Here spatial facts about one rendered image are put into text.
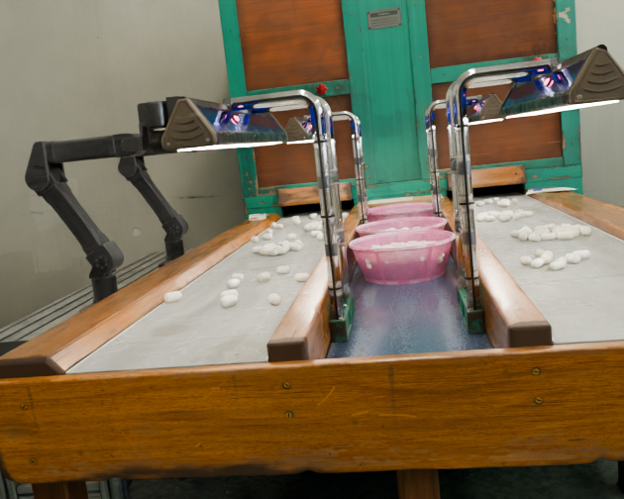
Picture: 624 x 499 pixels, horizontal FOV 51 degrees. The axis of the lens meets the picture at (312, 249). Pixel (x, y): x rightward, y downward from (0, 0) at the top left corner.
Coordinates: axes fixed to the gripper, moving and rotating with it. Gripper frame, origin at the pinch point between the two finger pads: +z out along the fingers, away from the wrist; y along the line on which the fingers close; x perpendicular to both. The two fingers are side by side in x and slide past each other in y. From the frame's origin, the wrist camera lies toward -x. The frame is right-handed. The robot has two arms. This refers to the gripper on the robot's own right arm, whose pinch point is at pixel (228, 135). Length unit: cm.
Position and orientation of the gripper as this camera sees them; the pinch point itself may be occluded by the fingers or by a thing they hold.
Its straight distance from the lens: 165.0
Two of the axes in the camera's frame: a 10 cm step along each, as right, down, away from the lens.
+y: 1.0, -1.7, 9.8
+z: 9.9, -0.8, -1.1
